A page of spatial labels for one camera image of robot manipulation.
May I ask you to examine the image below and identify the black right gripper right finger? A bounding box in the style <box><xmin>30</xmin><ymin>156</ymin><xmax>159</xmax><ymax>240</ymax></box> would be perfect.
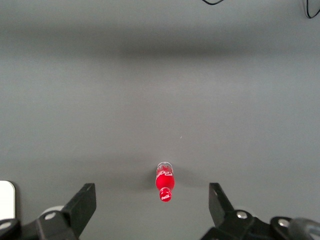
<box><xmin>199</xmin><ymin>182</ymin><xmax>292</xmax><ymax>240</ymax></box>

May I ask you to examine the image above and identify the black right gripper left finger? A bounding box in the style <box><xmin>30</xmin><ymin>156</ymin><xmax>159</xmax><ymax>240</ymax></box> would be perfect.
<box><xmin>0</xmin><ymin>183</ymin><xmax>97</xmax><ymax>240</ymax></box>

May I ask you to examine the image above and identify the pale pink rectangular tray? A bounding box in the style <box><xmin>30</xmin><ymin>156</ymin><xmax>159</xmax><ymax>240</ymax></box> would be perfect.
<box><xmin>0</xmin><ymin>180</ymin><xmax>16</xmax><ymax>221</ymax></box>

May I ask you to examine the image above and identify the red cola bottle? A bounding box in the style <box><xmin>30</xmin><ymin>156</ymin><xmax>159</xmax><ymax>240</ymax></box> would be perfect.
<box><xmin>155</xmin><ymin>161</ymin><xmax>176</xmax><ymax>203</ymax></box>

